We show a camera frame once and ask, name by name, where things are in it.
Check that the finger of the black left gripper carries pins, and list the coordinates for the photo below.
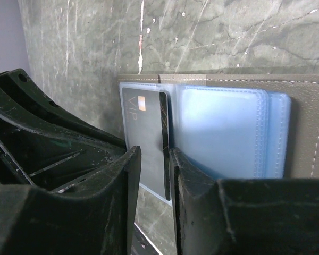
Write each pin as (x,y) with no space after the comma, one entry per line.
(41,143)

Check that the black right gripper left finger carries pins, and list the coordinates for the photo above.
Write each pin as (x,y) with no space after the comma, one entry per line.
(92,215)

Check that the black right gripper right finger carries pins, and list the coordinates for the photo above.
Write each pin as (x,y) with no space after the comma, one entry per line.
(240,216)

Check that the black VIP card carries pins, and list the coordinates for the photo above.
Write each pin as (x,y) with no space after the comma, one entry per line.
(146,125)

